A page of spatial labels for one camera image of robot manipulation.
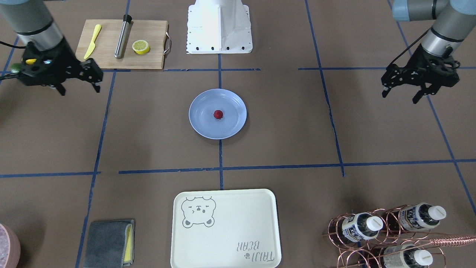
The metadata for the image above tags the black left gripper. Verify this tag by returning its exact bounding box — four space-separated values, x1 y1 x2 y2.
381 45 460 104

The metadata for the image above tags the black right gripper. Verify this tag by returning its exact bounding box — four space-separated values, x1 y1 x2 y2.
19 38 104 96

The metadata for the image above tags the blue round plate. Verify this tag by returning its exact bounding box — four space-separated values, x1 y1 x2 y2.
188 88 248 140

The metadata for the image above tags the red strawberry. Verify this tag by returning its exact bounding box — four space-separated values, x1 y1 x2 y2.
213 110 224 120

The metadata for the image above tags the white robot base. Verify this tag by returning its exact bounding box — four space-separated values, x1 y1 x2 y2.
186 0 253 54

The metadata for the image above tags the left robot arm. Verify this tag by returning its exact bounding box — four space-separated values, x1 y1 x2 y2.
381 0 476 104

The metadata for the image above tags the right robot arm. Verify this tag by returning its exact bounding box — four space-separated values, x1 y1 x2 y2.
0 0 103 96

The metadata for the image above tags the yellow plastic knife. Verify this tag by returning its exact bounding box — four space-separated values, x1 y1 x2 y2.
83 24 102 60

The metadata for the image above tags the green lime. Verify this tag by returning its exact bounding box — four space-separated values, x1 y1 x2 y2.
10 63 22 74

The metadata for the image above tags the half lemon slice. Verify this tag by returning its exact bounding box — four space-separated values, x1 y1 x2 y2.
132 39 150 55

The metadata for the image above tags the steel cylinder muddler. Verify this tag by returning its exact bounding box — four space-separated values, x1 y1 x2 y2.
114 14 132 59

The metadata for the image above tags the wooden cutting board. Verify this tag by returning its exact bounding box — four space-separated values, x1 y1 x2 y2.
75 19 172 70

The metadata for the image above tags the drink bottle white cap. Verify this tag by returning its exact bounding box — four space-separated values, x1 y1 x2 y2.
337 212 384 245

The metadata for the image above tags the grey yellow folded cloth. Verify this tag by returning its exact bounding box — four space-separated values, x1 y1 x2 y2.
83 219 135 268

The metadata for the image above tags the copper bar spoon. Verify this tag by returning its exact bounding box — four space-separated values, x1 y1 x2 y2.
372 234 476 248

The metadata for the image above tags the pink bowl of ice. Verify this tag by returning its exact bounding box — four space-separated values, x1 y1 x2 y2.
0 224 21 268

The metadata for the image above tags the cream bear tray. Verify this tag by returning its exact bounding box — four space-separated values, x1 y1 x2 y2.
170 189 282 268

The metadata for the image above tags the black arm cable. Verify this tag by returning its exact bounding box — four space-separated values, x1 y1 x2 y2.
394 27 432 67

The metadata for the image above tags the copper wire bottle rack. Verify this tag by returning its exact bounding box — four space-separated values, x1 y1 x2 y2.
321 205 447 268

